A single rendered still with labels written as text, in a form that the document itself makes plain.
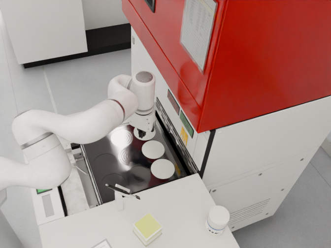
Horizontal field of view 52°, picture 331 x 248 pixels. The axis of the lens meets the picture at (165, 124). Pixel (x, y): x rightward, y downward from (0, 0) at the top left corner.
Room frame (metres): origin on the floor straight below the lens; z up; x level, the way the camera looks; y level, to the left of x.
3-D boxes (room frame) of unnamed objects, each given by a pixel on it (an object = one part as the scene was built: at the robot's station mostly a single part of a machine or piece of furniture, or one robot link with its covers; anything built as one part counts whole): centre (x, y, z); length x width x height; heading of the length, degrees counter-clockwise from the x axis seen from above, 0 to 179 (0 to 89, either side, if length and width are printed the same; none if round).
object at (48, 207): (0.75, 0.49, 0.89); 0.55 x 0.09 x 0.14; 28
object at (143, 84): (0.93, 0.10, 1.23); 0.09 x 0.08 x 0.13; 72
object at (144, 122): (0.93, 0.10, 1.09); 0.10 x 0.07 x 0.11; 69
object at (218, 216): (0.55, -0.21, 1.01); 0.07 x 0.07 x 0.10
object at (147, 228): (0.49, 0.02, 1.00); 0.07 x 0.07 x 0.07; 46
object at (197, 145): (1.13, 0.03, 1.02); 0.82 x 0.03 x 0.40; 28
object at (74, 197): (0.72, 0.36, 0.87); 0.36 x 0.08 x 0.03; 28
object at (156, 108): (0.97, -0.04, 0.89); 0.44 x 0.02 x 0.10; 28
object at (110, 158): (0.86, 0.14, 0.90); 0.34 x 0.34 x 0.01; 28
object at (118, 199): (0.59, 0.12, 1.03); 0.06 x 0.04 x 0.13; 118
